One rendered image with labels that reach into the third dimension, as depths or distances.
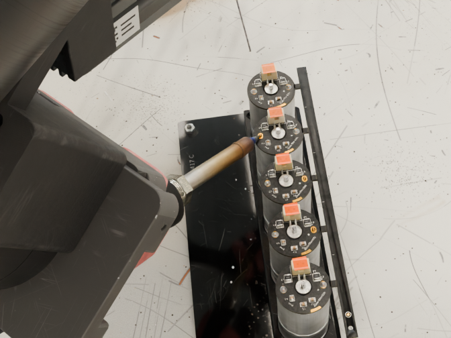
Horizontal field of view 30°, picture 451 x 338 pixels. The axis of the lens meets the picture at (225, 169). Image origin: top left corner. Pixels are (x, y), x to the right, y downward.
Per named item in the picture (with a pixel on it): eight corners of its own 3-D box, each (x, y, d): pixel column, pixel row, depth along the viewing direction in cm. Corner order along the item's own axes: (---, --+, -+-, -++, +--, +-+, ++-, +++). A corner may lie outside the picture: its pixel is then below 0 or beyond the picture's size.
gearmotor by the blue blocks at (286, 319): (282, 354, 41) (279, 314, 37) (275, 308, 43) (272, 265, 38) (331, 348, 41) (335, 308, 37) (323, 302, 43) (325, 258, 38)
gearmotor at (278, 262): (274, 301, 43) (271, 257, 38) (268, 258, 44) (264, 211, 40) (322, 296, 43) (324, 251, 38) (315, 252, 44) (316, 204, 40)
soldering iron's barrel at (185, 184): (234, 147, 42) (149, 203, 38) (240, 123, 41) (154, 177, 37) (257, 162, 42) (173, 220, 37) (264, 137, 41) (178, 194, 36)
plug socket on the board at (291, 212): (284, 227, 39) (284, 220, 39) (282, 210, 40) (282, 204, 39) (301, 224, 39) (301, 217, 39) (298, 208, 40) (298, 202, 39)
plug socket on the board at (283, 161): (276, 176, 41) (276, 168, 40) (274, 161, 41) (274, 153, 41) (292, 174, 41) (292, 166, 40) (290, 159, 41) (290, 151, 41)
